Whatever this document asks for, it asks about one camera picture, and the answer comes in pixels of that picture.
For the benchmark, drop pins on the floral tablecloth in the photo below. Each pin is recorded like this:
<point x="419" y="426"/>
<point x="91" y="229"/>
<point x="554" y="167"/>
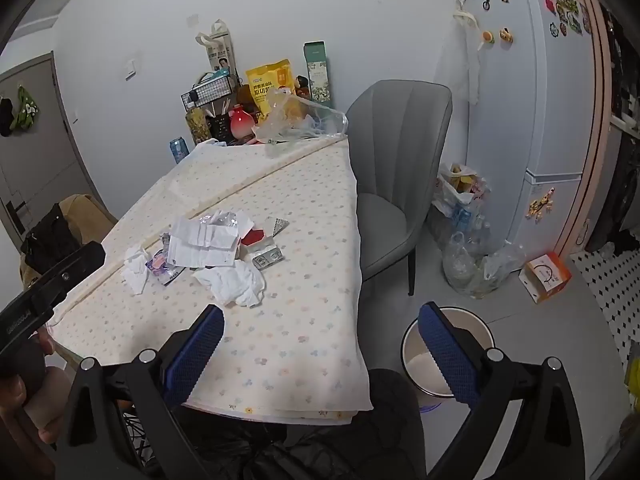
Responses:
<point x="280" y="320"/>

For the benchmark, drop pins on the black hanging hat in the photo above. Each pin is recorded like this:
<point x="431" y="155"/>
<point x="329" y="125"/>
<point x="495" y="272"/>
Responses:
<point x="6" y="117"/>

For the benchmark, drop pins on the white printed receipt paper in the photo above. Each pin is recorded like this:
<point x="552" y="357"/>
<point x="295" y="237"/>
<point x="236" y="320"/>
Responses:
<point x="187" y="230"/>
<point x="205" y="252"/>

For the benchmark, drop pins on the brown and black jacket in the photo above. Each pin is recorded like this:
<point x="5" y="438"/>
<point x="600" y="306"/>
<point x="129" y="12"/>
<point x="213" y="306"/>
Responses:
<point x="55" y="235"/>

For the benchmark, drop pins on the white bag with yellow packets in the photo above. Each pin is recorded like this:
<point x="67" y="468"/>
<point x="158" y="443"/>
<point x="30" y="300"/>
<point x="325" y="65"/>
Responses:
<point x="460" y="185"/>

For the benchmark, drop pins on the white bin with black rim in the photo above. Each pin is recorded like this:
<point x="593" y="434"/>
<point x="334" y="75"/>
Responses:
<point x="465" y="330"/>

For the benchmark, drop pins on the grey upholstered chair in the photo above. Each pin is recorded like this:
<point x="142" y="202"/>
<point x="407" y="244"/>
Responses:
<point x="390" y="175"/>

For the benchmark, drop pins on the pink and purple wrapper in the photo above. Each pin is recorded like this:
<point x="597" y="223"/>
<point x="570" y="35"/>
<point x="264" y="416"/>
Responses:
<point x="162" y="267"/>

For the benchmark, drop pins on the red peach-shaped vase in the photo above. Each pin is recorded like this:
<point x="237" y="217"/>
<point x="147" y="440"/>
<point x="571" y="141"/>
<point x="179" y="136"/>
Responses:
<point x="241" y="122"/>

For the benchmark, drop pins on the white hanging plastic bag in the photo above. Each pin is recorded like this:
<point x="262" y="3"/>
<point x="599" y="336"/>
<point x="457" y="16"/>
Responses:
<point x="470" y="55"/>

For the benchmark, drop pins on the large white tissue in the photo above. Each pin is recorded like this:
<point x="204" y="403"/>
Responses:
<point x="232" y="282"/>

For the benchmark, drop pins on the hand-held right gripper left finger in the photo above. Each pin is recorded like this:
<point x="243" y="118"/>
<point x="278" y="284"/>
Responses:
<point x="196" y="360"/>

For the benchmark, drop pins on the tall green box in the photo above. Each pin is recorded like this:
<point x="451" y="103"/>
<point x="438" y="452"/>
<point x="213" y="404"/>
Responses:
<point x="318" y="72"/>

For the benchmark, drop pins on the red and white carton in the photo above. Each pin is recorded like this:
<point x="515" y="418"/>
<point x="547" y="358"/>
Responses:
<point x="254" y="237"/>

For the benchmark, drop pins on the orange and white cardboard box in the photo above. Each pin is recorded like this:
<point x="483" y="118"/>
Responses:
<point x="547" y="277"/>

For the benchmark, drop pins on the black and white patterned mat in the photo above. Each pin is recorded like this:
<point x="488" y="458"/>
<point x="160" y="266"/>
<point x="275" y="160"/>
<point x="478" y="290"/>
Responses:
<point x="610" y="290"/>

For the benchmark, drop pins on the yellow patterned jar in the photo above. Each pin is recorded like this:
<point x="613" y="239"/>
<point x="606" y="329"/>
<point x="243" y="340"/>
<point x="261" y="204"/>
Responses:
<point x="198" y="127"/>

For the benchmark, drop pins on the cluster of fridge magnets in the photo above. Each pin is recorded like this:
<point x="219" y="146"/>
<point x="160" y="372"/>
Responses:
<point x="567" y="10"/>

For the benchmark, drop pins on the grey door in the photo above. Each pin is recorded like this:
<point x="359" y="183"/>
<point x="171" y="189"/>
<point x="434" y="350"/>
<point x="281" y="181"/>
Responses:
<point x="35" y="175"/>

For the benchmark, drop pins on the yellow snack bag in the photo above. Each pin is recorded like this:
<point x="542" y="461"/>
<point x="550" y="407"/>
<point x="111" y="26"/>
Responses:
<point x="270" y="82"/>

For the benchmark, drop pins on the brown doll figure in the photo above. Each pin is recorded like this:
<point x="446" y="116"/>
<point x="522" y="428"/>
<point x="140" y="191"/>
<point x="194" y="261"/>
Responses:
<point x="301" y="86"/>

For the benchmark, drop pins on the white refrigerator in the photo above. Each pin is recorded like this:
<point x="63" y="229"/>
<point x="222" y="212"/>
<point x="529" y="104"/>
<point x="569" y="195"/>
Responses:
<point x="530" y="110"/>

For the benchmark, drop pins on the crumpled clear plastic wrap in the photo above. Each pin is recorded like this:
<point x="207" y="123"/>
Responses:
<point x="220" y="219"/>

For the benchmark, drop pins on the white milk carton box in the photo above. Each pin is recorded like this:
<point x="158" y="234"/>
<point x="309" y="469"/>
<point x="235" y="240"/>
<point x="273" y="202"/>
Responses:
<point x="220" y="52"/>

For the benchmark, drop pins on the silver blister pack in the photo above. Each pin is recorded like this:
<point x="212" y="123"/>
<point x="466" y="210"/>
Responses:
<point x="267" y="257"/>

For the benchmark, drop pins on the yellow figure fridge magnet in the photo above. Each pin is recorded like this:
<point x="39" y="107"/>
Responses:
<point x="541" y="205"/>

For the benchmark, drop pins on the blue drink can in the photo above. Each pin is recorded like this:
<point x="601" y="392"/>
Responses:
<point x="178" y="151"/>

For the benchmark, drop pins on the white wall switch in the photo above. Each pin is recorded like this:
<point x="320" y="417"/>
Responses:
<point x="130" y="70"/>

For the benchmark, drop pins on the black mesh pen holder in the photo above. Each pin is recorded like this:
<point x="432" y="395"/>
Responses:
<point x="220" y="127"/>

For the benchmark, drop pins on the pack of water bottles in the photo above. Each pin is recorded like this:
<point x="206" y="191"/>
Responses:
<point x="460" y="220"/>

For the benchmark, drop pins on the small crumpled white tissue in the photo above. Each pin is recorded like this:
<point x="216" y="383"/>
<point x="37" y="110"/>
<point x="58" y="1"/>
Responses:
<point x="136" y="270"/>

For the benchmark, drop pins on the person's left hand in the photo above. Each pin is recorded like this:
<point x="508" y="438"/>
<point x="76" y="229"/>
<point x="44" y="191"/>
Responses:
<point x="47" y="400"/>

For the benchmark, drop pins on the green hanging plush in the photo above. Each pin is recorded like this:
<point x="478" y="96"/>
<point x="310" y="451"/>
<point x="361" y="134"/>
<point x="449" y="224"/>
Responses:
<point x="25" y="110"/>

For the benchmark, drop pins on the burger fridge magnet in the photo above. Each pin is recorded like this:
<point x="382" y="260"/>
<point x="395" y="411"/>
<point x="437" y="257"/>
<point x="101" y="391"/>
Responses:
<point x="488" y="36"/>

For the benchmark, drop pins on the clear bag of empty bottles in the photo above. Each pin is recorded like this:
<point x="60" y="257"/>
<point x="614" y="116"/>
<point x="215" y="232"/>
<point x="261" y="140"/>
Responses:
<point x="475" y="270"/>

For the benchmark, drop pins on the grey striped wrapper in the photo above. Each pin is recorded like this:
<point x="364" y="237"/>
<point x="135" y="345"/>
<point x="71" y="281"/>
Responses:
<point x="280" y="226"/>

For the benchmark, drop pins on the clear plastic bag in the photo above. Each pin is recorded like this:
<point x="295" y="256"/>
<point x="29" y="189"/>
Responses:
<point x="300" y="120"/>

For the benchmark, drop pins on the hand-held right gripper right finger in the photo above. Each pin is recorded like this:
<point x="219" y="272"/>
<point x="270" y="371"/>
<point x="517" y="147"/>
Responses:
<point x="449" y="360"/>

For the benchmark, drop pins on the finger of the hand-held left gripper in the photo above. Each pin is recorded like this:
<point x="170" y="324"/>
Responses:
<point x="70" y="272"/>

